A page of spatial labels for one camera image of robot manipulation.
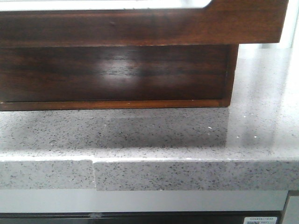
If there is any wooden drawer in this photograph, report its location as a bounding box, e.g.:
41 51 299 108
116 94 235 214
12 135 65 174
0 0 288 48
0 44 231 103

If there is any dark wooden drawer cabinet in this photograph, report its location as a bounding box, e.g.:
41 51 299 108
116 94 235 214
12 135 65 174
0 43 240 112

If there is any white label sticker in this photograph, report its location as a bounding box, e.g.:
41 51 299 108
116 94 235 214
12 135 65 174
243 217 278 224

